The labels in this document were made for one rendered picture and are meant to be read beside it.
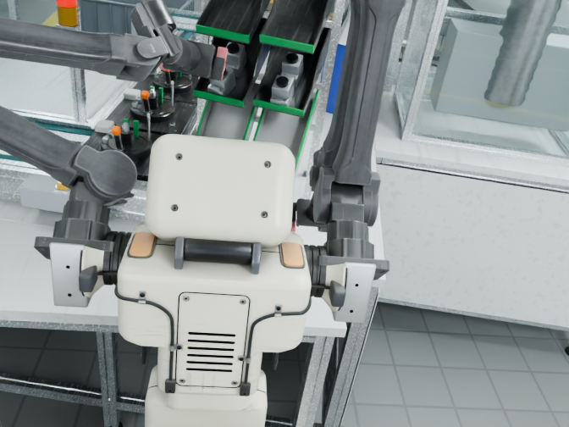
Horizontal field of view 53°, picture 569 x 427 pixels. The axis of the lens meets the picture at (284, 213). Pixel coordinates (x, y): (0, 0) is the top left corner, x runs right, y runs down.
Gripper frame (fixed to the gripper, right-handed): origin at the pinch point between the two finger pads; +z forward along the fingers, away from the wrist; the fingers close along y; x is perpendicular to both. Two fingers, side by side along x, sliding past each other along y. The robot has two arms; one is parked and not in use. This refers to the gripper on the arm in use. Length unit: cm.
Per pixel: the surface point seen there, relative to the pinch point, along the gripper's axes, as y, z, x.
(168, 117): 25, 48, 15
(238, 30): -3.5, 10.5, -9.5
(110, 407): 25, 39, 111
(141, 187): 15.4, 14.1, 32.8
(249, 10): -3.8, 15.4, -15.2
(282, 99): -16.0, 15.8, 3.9
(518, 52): -78, 84, -29
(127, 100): 43, 54, 13
